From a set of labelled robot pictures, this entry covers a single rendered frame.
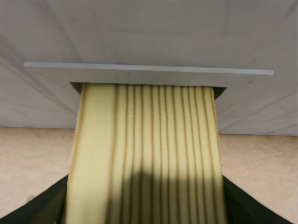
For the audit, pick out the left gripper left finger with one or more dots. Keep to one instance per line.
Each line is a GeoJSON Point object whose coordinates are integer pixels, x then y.
{"type": "Point", "coordinates": [46, 208]}

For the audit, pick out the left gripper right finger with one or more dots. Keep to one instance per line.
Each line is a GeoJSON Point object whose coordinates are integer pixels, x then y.
{"type": "Point", "coordinates": [242, 208]}

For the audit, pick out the grey panel wall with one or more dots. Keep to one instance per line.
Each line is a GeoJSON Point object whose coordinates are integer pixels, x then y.
{"type": "Point", "coordinates": [235, 34]}

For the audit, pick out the light wooden board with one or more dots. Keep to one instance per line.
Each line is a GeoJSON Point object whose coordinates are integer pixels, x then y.
{"type": "Point", "coordinates": [145, 154]}

